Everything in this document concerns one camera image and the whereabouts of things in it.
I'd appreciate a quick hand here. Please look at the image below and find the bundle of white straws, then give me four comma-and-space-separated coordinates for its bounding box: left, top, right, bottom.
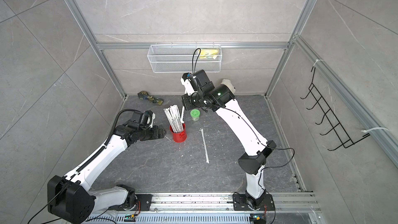
164, 105, 183, 133

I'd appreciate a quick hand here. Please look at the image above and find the red cup container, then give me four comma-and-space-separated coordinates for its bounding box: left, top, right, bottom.
169, 123, 187, 143

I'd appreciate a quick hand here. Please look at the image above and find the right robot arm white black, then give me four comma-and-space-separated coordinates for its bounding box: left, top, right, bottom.
181, 70, 276, 210

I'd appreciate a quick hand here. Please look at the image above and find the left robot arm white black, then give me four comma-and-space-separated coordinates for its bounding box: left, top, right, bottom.
47, 125, 166, 224

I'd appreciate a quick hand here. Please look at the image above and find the green lid jar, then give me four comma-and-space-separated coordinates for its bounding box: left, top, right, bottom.
190, 109, 201, 121

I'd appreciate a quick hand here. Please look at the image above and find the white plush dog toy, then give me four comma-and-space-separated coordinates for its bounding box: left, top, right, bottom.
220, 79, 236, 95

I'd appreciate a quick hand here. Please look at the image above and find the camouflage cloth piece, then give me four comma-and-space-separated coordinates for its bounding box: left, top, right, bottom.
137, 91, 164, 105

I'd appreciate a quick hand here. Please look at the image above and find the yellow sponge in basket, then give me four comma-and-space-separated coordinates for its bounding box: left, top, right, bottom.
199, 48, 220, 60

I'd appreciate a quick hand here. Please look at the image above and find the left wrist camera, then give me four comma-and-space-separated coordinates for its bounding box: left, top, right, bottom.
129, 111, 155, 130

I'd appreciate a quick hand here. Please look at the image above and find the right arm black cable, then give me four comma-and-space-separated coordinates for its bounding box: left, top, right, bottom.
191, 48, 202, 74

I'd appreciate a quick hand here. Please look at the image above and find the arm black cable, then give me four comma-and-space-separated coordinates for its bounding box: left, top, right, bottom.
191, 48, 202, 74
77, 108, 141, 172

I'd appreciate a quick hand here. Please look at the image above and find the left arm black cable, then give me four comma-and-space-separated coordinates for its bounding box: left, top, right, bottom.
77, 108, 141, 172

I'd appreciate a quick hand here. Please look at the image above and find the white wire mesh basket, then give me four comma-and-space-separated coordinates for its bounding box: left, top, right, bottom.
147, 44, 222, 73

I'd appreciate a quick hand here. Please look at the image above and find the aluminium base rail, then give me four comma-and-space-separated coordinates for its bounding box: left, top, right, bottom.
136, 192, 321, 214

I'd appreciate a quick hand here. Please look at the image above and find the black wire hook rack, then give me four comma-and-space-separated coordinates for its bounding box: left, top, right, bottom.
300, 67, 371, 151

